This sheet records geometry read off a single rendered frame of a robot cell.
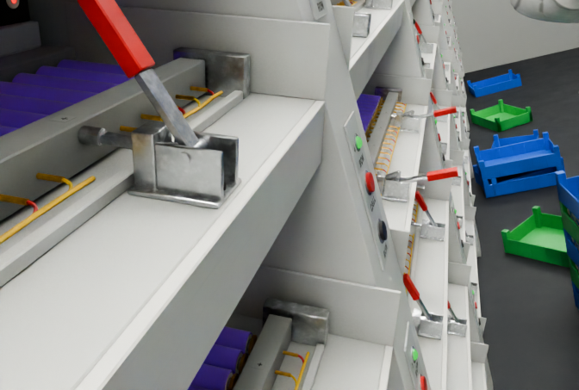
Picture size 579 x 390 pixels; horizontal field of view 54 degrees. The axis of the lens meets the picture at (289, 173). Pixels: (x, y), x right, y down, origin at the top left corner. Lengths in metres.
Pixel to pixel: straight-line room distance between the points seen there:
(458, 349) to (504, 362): 0.51
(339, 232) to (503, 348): 1.24
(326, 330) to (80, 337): 0.30
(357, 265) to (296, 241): 0.05
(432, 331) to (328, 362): 0.36
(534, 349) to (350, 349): 1.19
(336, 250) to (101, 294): 0.26
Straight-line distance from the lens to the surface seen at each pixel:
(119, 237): 0.21
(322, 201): 0.41
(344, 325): 0.46
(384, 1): 0.90
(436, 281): 0.90
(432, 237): 1.01
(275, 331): 0.42
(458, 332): 1.12
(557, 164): 2.44
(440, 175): 0.68
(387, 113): 0.94
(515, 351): 1.62
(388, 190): 0.69
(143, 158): 0.24
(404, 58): 1.08
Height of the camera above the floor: 1.01
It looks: 17 degrees down
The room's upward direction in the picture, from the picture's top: 17 degrees counter-clockwise
